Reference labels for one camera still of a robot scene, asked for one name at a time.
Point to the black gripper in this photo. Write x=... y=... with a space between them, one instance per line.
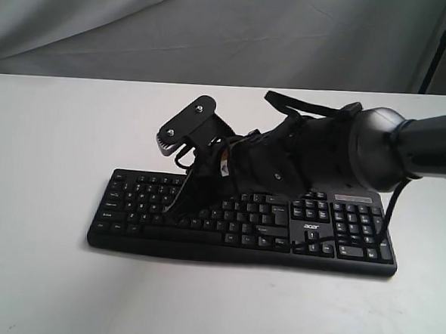
x=294 y=157

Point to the black acer keyboard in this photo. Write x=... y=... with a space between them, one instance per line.
x=319 y=230

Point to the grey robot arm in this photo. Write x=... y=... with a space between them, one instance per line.
x=385 y=149

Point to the grey backdrop cloth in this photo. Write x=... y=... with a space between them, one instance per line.
x=349 y=45

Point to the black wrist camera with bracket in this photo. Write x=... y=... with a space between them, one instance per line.
x=197 y=125

